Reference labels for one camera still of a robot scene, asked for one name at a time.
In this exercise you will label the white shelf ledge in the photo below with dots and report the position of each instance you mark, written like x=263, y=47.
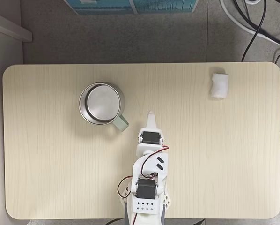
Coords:
x=11, y=29

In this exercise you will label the white gauze dressing roll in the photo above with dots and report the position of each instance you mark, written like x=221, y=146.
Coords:
x=219, y=85

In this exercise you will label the blue printed box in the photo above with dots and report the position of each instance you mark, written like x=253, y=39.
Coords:
x=107, y=8

